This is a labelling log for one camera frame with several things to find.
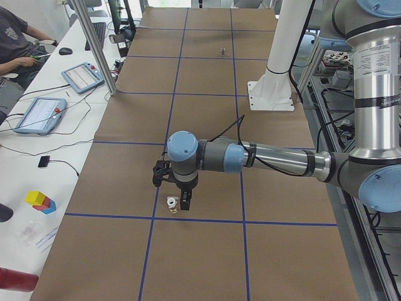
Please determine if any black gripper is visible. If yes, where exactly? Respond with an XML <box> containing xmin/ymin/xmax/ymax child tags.
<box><xmin>175</xmin><ymin>176</ymin><xmax>199</xmax><ymax>211</ymax></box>

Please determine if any white PPR brass valve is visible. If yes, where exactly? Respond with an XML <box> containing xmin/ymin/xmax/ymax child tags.
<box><xmin>167</xmin><ymin>196</ymin><xmax>179</xmax><ymax>214</ymax></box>

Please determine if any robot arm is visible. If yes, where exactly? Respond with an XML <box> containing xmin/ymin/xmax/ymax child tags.
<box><xmin>153</xmin><ymin>1</ymin><xmax>400</xmax><ymax>213</ymax></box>

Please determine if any blue wooden block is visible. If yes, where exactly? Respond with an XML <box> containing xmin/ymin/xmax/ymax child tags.
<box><xmin>41</xmin><ymin>200</ymin><xmax>56</xmax><ymax>214</ymax></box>

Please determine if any red wooden block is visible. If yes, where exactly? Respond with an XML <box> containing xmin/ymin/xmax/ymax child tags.
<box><xmin>33</xmin><ymin>197</ymin><xmax>51</xmax><ymax>211</ymax></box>

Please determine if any small black box device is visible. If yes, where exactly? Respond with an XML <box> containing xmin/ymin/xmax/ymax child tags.
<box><xmin>38</xmin><ymin>156</ymin><xmax>50</xmax><ymax>168</ymax></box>

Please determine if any yellow wooden block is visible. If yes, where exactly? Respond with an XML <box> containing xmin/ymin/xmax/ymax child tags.
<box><xmin>25</xmin><ymin>191</ymin><xmax>46</xmax><ymax>206</ymax></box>

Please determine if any far blue teach pendant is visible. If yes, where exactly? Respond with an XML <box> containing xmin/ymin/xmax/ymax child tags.
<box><xmin>61</xmin><ymin>62</ymin><xmax>104</xmax><ymax>94</ymax></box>

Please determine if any blue teach pendant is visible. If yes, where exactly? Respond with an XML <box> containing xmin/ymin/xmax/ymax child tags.
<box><xmin>61</xmin><ymin>62</ymin><xmax>104</xmax><ymax>94</ymax></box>
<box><xmin>14</xmin><ymin>97</ymin><xmax>66</xmax><ymax>134</ymax></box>

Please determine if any near blue teach pendant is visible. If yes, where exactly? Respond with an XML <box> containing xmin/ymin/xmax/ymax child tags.
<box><xmin>14</xmin><ymin>97</ymin><xmax>66</xmax><ymax>134</ymax></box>

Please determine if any clear plastic bag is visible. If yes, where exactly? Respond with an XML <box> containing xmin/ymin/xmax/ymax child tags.
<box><xmin>16</xmin><ymin>221</ymin><xmax>43</xmax><ymax>250</ymax></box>

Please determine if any black rounded object table edge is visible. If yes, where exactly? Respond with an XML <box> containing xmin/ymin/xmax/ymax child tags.
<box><xmin>0</xmin><ymin>203</ymin><xmax>14</xmax><ymax>223</ymax></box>

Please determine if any black keyboard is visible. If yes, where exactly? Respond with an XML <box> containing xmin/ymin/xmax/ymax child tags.
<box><xmin>92</xmin><ymin>22</ymin><xmax>107</xmax><ymax>48</ymax></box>

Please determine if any black computer mouse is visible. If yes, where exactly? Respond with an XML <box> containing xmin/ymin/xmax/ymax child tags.
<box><xmin>59</xmin><ymin>47</ymin><xmax>73</xmax><ymax>56</ymax></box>

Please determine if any red cylinder object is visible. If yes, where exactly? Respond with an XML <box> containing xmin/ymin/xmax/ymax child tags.
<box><xmin>1</xmin><ymin>268</ymin><xmax>39</xmax><ymax>292</ymax></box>

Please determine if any seated person grey shirt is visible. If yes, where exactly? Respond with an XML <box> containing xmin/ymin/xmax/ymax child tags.
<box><xmin>1</xmin><ymin>7</ymin><xmax>58</xmax><ymax>120</ymax></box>

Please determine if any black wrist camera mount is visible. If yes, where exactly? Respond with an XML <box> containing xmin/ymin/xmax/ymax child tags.
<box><xmin>152</xmin><ymin>160</ymin><xmax>176</xmax><ymax>187</ymax></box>

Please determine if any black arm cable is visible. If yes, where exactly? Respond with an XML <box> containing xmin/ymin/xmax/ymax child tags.
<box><xmin>209</xmin><ymin>114</ymin><xmax>310</xmax><ymax>176</ymax></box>

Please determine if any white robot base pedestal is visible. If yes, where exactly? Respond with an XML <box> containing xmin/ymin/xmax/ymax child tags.
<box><xmin>247</xmin><ymin>0</ymin><xmax>314</xmax><ymax>112</ymax></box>

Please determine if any aluminium frame post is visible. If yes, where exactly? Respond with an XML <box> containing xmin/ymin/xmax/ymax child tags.
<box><xmin>71</xmin><ymin>0</ymin><xmax>117</xmax><ymax>96</ymax></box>

